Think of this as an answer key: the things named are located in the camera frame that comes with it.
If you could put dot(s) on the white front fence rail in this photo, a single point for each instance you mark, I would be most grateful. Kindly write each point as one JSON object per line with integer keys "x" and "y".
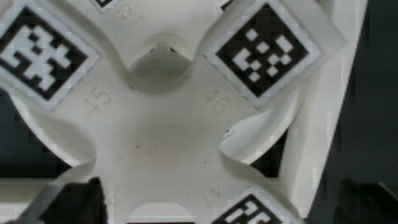
{"x": 28, "y": 193}

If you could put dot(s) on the white cylindrical table leg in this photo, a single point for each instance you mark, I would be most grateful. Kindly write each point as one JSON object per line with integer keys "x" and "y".
{"x": 159, "y": 68}

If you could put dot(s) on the white round table top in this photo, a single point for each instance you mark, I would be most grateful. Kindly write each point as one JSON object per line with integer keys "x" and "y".
{"x": 321, "y": 100}

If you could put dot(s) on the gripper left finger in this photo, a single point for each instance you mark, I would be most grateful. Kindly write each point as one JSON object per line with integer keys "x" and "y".
{"x": 69, "y": 204}

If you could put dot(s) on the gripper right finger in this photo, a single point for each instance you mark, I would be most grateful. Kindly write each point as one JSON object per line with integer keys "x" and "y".
{"x": 367, "y": 204}

